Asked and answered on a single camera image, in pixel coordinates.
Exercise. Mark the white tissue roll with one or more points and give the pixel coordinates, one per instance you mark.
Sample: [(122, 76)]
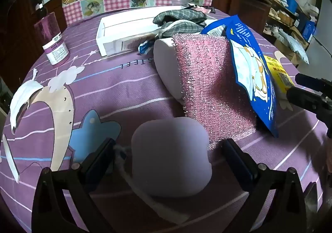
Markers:
[(166, 67)]

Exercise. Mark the cluttered storage shelf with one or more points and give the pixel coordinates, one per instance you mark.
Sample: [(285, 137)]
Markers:
[(293, 12)]

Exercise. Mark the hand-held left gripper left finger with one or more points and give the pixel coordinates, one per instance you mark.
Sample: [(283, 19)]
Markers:
[(101, 154)]

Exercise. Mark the purple printed tablecloth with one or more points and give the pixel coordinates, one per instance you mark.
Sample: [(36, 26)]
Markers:
[(116, 88)]

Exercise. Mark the white box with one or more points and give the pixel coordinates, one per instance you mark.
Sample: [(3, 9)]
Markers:
[(124, 23)]

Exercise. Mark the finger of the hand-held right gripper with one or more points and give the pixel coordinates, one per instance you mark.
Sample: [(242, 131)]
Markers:
[(306, 100), (308, 80)]

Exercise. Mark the pink glitter scrub sponge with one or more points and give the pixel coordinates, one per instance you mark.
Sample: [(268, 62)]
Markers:
[(207, 80)]

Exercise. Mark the grey plastic bag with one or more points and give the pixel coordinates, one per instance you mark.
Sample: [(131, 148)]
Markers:
[(297, 47)]

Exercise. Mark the small blue white packet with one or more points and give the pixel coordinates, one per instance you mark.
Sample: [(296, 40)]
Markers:
[(145, 47)]

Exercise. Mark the grey plaid cloth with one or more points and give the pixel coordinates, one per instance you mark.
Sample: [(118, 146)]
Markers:
[(181, 28)]

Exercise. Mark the blue packet with yellow label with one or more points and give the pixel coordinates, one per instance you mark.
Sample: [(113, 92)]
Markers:
[(249, 67)]

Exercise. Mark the blue packet with barcode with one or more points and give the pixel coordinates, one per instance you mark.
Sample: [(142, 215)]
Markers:
[(215, 31)]

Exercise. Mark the dark wooden cabinet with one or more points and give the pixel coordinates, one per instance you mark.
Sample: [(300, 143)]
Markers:
[(20, 28)]

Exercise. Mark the purple canister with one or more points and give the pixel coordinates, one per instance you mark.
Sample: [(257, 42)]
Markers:
[(51, 38)]

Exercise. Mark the lavender makeup sponge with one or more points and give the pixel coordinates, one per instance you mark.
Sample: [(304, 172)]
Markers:
[(168, 155)]

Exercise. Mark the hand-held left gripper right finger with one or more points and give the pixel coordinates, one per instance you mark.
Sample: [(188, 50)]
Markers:
[(238, 161)]

